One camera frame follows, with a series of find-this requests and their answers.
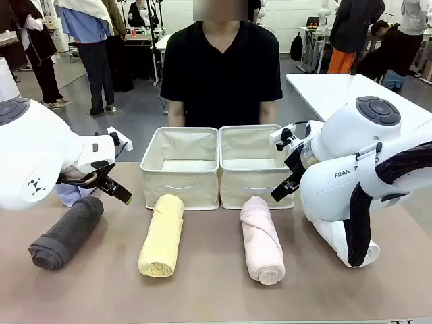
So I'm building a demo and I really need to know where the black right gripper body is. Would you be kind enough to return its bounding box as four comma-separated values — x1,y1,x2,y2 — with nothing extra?
284,145,313,185

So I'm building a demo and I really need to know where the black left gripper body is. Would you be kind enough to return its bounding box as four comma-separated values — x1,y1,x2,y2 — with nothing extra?
60,169,114,194

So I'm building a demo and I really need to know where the blue cone-folded towel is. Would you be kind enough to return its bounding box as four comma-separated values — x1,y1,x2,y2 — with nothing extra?
55,184,97,208

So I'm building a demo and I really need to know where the pink towel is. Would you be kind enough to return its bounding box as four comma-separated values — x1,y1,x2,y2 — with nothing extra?
239,195,286,286

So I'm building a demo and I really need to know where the dark grey towel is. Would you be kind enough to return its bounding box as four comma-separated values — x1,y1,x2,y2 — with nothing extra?
28,195,105,271

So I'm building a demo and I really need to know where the yellow towel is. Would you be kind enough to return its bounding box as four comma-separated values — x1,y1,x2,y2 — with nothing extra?
137,194,185,279

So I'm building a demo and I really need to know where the white towel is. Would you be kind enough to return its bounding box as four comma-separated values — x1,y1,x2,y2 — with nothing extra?
309,217,381,268

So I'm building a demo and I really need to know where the person's right forearm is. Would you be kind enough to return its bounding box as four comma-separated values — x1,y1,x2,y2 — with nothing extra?
167,99,187,128

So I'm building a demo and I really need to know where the person's left forearm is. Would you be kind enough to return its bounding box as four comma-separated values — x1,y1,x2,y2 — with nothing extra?
259,99,278,125

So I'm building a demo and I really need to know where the cream fabric storage bin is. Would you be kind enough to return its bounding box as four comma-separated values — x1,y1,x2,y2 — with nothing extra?
218,124,300,210
140,126,221,211

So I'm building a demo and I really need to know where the large white table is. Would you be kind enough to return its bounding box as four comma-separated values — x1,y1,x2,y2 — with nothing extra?
285,72,432,131

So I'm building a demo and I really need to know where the brown table mat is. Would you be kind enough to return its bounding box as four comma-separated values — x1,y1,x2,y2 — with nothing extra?
0,161,432,313

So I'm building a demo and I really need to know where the black backpack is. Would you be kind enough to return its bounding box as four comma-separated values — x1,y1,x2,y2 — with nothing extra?
290,32,305,62

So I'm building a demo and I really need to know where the person in black shirt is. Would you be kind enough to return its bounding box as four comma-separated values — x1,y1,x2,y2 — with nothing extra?
160,0,284,128

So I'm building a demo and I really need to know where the grey background desk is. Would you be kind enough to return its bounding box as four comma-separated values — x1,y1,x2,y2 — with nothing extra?
298,25,334,74

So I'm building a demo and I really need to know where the white cylindrical air purifier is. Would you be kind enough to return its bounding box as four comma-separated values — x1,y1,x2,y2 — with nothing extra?
0,56,20,102

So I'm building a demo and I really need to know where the blue cloth bag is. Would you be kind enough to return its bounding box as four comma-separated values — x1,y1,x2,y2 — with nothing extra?
383,69,406,92

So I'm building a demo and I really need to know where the bystander in dark apron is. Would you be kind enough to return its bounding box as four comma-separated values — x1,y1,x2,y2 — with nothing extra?
9,0,74,109

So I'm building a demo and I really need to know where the black floor stand pole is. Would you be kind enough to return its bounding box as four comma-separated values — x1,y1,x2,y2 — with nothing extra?
147,0,170,115

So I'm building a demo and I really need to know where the bystander in blue shirt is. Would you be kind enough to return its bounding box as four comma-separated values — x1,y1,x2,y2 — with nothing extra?
53,0,117,116

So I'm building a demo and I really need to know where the crouching bystander in black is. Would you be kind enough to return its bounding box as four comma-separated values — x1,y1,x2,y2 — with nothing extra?
356,20,420,91

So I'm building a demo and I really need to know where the bystander in orange trousers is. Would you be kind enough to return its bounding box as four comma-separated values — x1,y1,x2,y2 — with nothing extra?
328,0,386,74

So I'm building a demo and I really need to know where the small white background table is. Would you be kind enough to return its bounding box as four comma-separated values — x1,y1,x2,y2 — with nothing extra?
153,33,173,85

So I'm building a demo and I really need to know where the bystander in olive jacket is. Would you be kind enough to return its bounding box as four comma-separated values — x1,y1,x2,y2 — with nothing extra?
101,0,134,92

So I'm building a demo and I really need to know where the distant bystander in black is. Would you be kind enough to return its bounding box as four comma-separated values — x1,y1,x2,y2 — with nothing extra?
127,0,160,28

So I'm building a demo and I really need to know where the bystander in grey shirt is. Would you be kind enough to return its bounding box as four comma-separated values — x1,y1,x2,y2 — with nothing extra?
398,0,428,36

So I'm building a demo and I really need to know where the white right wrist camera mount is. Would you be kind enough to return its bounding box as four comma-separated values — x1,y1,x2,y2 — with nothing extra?
269,124,300,151

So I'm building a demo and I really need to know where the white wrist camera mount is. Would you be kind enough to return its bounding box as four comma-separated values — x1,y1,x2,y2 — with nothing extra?
107,126,134,153
269,124,300,151

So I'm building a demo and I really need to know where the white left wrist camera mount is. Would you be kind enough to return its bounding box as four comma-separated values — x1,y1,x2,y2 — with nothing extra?
107,126,134,153

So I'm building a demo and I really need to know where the black sleeved cable bundle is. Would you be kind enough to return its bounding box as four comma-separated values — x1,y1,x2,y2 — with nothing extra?
346,141,432,268

